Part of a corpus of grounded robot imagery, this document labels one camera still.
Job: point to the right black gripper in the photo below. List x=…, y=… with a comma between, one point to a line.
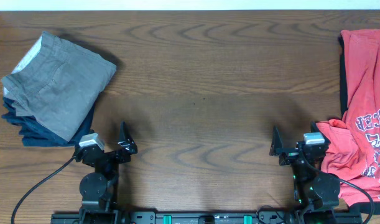
x=290, y=154

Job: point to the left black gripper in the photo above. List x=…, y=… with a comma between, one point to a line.
x=112, y=154

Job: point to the red soccer t-shirt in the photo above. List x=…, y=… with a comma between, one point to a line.
x=354, y=152

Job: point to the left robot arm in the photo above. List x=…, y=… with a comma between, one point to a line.
x=99, y=189

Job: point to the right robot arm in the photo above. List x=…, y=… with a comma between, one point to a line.
x=316, y=191

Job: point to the folded grey shorts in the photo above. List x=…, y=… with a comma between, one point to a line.
x=57, y=82

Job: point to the folded navy blue garment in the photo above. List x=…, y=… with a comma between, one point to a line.
x=34, y=134

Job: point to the black garment with logo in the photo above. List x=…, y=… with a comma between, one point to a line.
x=363, y=207

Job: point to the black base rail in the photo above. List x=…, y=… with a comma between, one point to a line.
x=266, y=217

